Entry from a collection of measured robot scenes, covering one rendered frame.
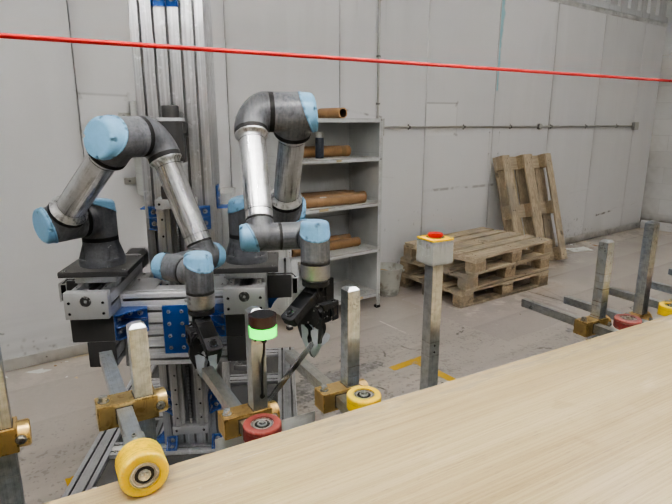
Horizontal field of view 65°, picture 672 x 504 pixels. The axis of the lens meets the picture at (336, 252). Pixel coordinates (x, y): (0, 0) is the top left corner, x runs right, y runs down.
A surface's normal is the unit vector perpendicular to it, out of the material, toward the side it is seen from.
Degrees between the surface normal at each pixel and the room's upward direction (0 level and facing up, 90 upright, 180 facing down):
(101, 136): 85
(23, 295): 90
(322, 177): 90
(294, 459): 0
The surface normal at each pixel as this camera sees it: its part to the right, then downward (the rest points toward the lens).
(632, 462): 0.00, -0.97
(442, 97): 0.58, 0.19
